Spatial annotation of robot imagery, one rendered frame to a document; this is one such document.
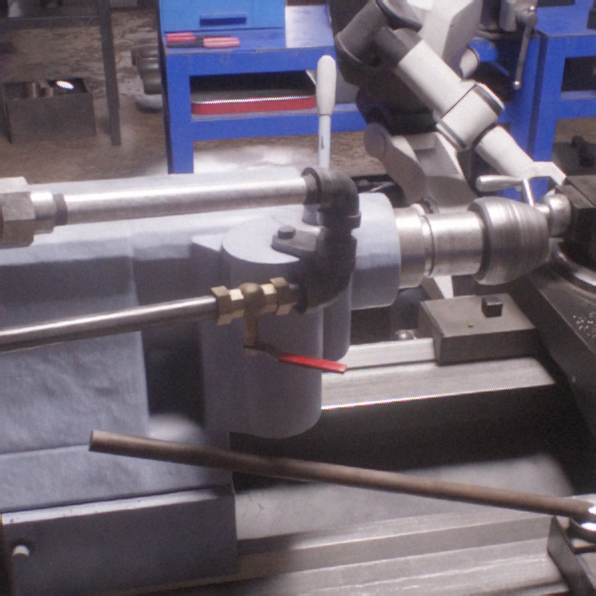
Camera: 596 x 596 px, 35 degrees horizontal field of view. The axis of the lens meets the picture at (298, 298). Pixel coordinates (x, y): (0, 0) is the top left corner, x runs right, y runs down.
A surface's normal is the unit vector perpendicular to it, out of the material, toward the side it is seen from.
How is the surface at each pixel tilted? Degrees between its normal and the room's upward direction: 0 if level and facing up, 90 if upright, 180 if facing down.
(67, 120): 90
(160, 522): 90
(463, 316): 0
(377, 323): 0
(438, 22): 99
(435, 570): 0
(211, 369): 79
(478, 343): 90
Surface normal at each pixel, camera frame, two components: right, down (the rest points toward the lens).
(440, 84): -0.10, 0.19
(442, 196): 0.06, -0.76
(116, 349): 0.18, 0.20
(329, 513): 0.18, -0.90
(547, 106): 0.18, 0.48
